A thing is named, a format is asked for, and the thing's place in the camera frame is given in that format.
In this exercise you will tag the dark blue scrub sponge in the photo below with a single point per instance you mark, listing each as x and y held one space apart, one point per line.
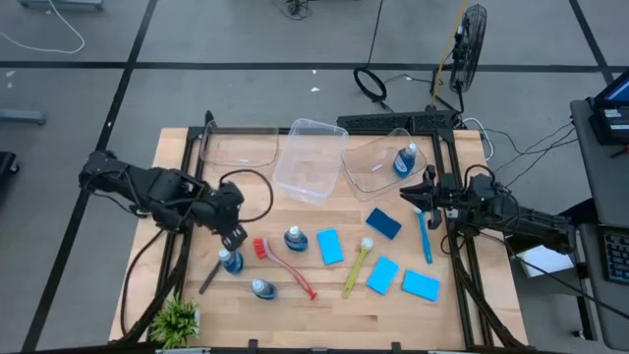
383 223

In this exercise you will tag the small green potted plant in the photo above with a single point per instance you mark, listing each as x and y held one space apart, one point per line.
174 322

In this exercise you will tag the grey equipment cart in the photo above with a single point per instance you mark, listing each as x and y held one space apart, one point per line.
604 187

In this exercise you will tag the black aluminium table frame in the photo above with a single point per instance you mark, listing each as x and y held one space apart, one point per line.
437 152

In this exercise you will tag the blue dish brush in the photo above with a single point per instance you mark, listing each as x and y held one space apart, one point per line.
425 246

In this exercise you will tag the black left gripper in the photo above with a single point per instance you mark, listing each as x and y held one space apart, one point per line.
223 206

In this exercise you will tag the black floor fan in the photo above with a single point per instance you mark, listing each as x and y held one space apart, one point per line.
469 49

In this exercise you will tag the grey metal floor base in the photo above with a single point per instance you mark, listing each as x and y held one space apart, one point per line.
22 117
59 4

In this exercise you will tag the red dish brush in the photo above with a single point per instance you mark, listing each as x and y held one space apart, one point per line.
259 248

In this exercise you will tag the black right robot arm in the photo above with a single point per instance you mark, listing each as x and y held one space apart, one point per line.
535 226

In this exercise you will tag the clear rectangular plastic tub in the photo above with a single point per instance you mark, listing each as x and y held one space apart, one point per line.
309 162

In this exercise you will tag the blue dish soap bottle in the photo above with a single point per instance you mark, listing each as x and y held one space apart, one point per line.
296 242
404 164
233 263
265 291

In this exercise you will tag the silver table clamp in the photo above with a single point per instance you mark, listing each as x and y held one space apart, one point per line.
140 213

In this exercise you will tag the white paper sheet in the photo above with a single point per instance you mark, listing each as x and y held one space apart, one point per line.
545 260

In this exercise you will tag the light blue sponge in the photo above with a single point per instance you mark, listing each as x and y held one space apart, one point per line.
330 247
383 275
420 285

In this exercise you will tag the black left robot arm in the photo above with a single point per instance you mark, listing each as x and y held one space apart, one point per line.
162 189

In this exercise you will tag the black chair base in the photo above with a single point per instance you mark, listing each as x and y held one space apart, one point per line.
6 164

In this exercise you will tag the black keyboard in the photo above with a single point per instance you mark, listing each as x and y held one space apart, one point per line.
619 255

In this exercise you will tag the black laptop computer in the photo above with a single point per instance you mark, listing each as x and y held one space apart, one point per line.
614 125

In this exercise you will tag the clear rounded plastic bin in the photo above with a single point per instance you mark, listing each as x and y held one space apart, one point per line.
236 152
373 179

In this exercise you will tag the green dish brush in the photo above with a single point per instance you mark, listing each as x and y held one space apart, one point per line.
366 244

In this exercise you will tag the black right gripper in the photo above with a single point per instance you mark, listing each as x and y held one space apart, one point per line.
452 196

